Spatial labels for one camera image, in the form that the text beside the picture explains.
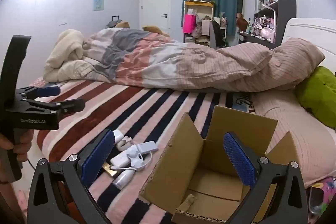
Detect beige small case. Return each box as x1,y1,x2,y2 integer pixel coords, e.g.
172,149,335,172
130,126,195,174
117,136,133,151

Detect white door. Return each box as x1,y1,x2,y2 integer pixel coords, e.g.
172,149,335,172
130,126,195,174
140,0,170,36

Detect white mini fan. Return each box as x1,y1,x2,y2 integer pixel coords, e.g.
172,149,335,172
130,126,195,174
126,147,144,162

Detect green plush pillow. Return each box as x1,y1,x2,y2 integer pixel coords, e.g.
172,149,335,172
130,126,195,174
294,66,336,130

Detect dark desk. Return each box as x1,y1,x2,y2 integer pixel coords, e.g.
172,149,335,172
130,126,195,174
238,30,276,44

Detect white headboard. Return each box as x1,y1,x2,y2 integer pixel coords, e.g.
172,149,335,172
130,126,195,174
281,18,336,75

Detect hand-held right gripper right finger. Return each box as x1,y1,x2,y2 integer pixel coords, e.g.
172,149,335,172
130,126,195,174
223,132,308,224

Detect pink bag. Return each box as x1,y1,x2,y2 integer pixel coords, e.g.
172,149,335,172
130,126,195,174
183,14,197,34

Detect black clothes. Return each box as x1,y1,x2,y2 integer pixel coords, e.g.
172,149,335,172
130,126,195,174
210,21,227,49

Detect brown bag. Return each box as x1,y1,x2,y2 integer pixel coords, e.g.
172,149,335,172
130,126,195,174
236,13,249,32

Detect pink striped duvet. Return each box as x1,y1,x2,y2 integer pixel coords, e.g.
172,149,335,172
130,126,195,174
83,28,326,92

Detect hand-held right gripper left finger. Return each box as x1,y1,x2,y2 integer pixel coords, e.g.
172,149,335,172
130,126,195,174
28,130,115,224

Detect white power bank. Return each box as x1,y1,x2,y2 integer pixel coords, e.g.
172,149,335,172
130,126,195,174
110,152,131,168

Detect colourful printed bag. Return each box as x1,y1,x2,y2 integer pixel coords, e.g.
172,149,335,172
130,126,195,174
307,176,336,217

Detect person's left hand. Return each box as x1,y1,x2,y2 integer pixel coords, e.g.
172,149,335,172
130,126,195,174
0,131,32,169

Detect cream blanket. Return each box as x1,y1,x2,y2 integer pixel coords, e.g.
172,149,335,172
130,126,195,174
43,29,93,83

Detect gold rectangular box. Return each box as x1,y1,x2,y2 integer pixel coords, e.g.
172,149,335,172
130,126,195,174
102,164,118,178

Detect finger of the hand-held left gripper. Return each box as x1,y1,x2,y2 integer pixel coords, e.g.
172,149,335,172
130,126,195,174
16,86,60,100
16,98,85,115

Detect person's left forearm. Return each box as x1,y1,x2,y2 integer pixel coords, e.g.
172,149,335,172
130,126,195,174
0,179,21,224

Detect white rectangular charger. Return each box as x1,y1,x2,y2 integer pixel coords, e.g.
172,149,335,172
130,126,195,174
136,141,158,154

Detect dark suitcase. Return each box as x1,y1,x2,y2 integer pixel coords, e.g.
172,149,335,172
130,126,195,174
106,16,121,29

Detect white lavender bottle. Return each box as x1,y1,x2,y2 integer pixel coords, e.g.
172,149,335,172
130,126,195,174
113,169,136,190

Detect brown cardboard box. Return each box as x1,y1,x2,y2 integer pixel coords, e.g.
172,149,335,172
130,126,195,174
139,105,301,224

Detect striped bed blanket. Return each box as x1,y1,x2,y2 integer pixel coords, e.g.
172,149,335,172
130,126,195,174
34,79,254,224

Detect pink ribbed pillow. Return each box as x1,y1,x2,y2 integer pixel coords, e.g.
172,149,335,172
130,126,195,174
252,90,336,188

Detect yellow white shelf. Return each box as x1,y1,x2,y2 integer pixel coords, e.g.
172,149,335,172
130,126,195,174
183,1,216,44

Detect pink toy house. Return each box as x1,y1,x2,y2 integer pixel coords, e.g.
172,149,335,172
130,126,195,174
259,17,276,40

